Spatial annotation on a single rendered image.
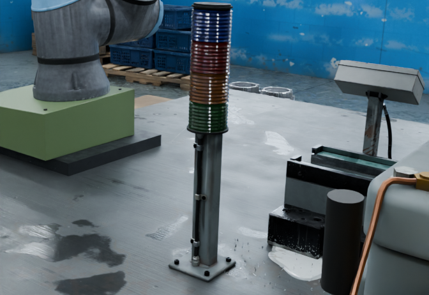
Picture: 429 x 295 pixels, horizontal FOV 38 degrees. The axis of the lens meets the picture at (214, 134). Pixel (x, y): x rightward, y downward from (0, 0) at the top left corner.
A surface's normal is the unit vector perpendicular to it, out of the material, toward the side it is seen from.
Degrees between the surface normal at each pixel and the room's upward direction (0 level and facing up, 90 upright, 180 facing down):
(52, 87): 72
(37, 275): 0
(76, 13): 88
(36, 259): 0
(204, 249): 90
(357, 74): 57
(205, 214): 90
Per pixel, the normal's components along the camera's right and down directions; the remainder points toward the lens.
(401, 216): -0.57, 0.20
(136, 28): 0.64, 0.66
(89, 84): 0.61, -0.15
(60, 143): 0.82, 0.19
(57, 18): -0.01, 0.29
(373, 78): -0.47, -0.35
